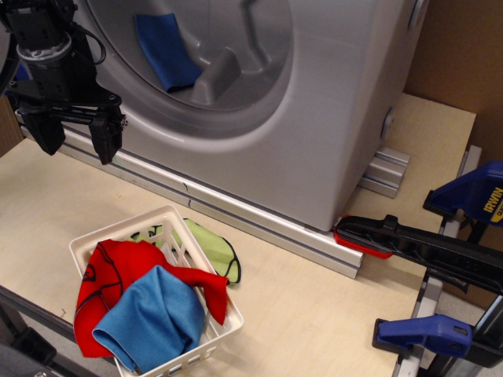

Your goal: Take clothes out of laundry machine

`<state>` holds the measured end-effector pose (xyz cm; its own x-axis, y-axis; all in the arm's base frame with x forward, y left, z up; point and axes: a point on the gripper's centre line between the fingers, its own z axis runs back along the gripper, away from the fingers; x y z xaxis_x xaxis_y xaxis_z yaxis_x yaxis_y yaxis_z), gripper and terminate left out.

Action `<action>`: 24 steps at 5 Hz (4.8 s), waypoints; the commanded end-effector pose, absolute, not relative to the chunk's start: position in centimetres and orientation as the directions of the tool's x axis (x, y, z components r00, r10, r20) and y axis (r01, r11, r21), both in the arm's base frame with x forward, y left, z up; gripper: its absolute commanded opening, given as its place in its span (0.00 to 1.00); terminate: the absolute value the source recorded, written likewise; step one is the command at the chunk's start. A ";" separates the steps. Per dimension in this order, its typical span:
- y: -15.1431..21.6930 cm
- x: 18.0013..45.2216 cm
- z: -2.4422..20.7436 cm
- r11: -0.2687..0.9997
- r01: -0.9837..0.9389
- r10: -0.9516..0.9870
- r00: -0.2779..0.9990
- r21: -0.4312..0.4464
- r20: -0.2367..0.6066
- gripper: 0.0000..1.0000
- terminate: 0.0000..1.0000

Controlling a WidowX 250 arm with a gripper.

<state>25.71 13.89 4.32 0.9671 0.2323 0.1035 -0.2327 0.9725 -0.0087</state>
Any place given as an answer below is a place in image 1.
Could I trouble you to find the short aluminium rail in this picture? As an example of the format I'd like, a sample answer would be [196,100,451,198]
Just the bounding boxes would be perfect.
[358,146,410,199]

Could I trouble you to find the black red bar clamp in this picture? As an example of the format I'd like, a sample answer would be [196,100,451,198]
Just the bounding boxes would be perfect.
[334,215,502,295]

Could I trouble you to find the light blue cloth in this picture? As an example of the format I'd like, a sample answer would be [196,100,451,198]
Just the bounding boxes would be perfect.
[92,266,205,374]

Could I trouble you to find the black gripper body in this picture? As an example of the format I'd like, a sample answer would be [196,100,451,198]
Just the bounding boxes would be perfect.
[14,33,122,125]

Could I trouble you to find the long aluminium rail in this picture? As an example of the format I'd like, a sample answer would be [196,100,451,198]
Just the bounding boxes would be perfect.
[14,110,365,280]

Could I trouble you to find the black metal table frame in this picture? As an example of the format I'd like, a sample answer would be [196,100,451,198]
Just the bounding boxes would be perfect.
[1,287,118,376]

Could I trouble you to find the blue clamp lower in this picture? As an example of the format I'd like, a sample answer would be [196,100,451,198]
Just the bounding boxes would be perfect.
[372,314,502,368]

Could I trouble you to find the grey toy washing machine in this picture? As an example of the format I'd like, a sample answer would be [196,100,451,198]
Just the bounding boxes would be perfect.
[75,1,428,231]

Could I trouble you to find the green cloth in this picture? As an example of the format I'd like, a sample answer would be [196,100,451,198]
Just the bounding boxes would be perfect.
[127,218,241,285]

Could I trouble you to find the blue Irwin clamp upper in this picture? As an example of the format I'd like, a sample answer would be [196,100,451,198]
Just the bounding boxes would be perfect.
[423,161,502,227]

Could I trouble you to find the washing machine door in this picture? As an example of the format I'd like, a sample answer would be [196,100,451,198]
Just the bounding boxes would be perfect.
[0,26,19,95]

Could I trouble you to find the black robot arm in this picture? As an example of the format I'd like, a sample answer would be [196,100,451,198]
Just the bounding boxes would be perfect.
[1,1,126,165]

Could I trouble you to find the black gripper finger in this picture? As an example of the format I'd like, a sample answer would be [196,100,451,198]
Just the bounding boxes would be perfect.
[21,112,65,156]
[89,106,127,165]

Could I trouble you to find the red printed cloth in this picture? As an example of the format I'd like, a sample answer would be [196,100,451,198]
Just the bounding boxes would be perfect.
[74,240,228,357]

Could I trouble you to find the brown cardboard panel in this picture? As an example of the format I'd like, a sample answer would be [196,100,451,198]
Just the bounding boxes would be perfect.
[406,1,502,161]

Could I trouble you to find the white plastic basket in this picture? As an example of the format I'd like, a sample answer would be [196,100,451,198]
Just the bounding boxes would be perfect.
[70,205,244,376]

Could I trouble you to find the dark blue cloth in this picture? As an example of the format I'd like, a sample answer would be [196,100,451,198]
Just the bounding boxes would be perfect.
[134,13,202,93]

